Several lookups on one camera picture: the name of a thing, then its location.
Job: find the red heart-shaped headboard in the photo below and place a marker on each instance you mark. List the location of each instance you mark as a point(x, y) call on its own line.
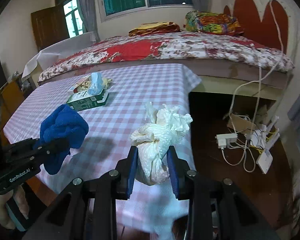
point(269, 28)

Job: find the grey left window curtain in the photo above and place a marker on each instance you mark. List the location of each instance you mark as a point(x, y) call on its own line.
point(87, 12)

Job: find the floral red white bedspread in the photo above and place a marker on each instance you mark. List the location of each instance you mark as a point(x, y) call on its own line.
point(173, 46)

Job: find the green white carton box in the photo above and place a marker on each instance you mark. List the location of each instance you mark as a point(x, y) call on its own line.
point(83, 100)

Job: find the white power strip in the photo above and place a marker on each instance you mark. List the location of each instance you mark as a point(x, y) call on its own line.
point(224, 140)

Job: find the light blue face mask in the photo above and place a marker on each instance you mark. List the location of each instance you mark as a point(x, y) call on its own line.
point(96, 86)

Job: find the yellow red folded blanket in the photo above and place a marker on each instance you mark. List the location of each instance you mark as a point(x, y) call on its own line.
point(154, 28)

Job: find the white tissue wad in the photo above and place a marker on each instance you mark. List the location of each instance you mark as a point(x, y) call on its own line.
point(165, 127)

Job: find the blue cloth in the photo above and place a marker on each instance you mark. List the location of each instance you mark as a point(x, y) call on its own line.
point(63, 123)

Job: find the pink checkered tablecloth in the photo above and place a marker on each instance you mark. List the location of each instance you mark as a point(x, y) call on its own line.
point(151, 209)

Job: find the cardboard box under bed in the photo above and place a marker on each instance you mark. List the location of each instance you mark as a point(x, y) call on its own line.
point(239, 124)

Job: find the white sheet covered furniture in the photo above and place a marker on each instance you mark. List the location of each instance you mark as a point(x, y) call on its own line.
point(60, 50)

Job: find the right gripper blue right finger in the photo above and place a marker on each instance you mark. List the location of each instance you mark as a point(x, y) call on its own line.
point(180, 181)

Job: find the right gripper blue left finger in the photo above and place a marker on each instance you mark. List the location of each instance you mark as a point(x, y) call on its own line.
point(127, 170)

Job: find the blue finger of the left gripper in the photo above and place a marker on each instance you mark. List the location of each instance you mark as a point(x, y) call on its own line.
point(41, 151)
point(21, 146)

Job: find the colourful folded blanket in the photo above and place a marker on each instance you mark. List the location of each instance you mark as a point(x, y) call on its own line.
point(212, 23)

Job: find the brown wooden door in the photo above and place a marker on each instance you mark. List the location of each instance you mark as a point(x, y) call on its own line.
point(49, 26)

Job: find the beige bed frame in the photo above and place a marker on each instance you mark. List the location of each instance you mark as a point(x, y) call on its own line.
point(224, 76)

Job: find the left hand holding gripper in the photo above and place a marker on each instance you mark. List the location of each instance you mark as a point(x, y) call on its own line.
point(19, 197)

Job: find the white wifi router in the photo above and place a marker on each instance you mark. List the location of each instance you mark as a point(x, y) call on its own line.
point(265, 141)

